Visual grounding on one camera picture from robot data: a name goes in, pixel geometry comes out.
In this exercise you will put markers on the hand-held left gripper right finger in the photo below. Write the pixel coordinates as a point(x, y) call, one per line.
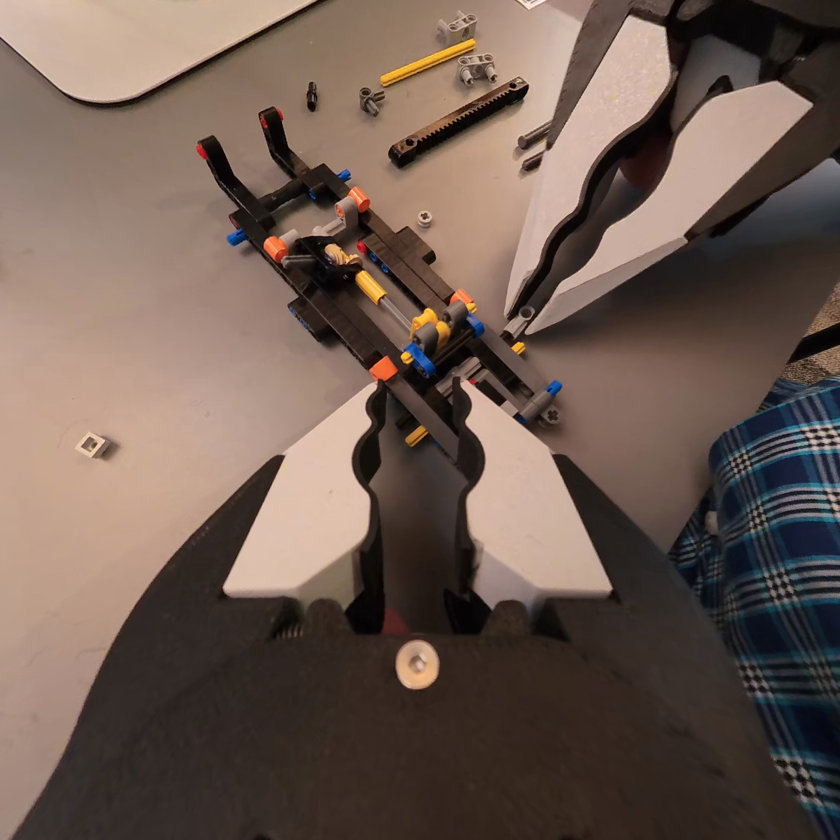
point(531, 518)

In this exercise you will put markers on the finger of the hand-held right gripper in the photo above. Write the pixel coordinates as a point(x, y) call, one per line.
point(604, 118)
point(709, 170)

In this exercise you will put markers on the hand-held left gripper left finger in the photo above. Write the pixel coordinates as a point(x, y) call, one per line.
point(308, 525)

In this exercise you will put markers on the dark grey lego pin connector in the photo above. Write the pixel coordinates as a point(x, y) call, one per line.
point(518, 321)

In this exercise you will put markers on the black lego chassis assembly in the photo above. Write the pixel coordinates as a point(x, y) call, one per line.
point(341, 289)

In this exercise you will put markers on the light grey lego cross connector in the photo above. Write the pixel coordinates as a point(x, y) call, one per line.
point(476, 67)
point(457, 22)

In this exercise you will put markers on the black lego gear rack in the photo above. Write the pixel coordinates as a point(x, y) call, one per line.
point(459, 121)

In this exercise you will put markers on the yellow lego axle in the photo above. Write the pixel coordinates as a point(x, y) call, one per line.
point(426, 62)

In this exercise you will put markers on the grey round lego bush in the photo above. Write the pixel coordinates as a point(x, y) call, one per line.
point(427, 218)

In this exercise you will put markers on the white square lego piece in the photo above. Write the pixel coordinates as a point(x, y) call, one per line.
point(92, 445)

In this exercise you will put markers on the dark grey lego angle connector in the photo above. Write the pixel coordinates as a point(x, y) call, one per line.
point(371, 100)

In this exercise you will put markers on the small black lego pin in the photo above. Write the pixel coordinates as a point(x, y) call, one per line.
point(312, 95)

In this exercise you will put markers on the black metal leg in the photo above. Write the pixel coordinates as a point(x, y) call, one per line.
point(817, 342)

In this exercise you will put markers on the white rounded board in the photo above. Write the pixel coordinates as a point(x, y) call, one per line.
point(131, 46)

